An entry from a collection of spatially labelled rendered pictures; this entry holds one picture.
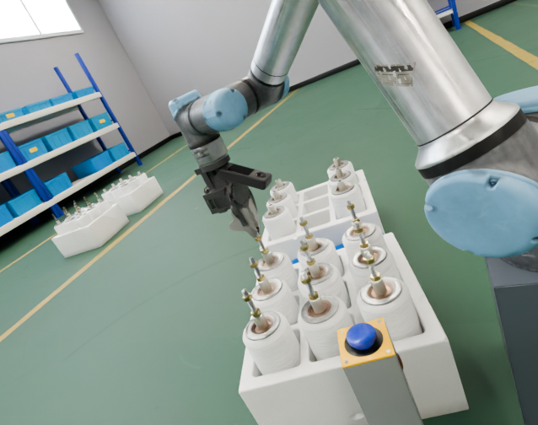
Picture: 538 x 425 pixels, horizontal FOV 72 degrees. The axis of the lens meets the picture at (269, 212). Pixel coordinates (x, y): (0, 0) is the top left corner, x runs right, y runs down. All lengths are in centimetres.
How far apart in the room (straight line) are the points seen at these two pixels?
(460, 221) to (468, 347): 53
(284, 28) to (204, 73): 728
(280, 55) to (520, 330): 59
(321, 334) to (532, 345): 32
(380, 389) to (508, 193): 30
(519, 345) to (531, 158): 33
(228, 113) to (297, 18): 20
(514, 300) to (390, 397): 22
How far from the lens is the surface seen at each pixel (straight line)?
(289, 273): 93
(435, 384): 78
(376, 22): 43
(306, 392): 76
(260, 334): 74
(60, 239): 320
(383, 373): 54
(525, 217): 42
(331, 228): 115
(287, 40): 71
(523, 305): 63
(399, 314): 70
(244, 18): 746
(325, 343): 72
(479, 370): 90
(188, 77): 815
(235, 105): 72
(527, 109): 53
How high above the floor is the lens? 69
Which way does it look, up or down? 21 degrees down
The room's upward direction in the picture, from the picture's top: 25 degrees counter-clockwise
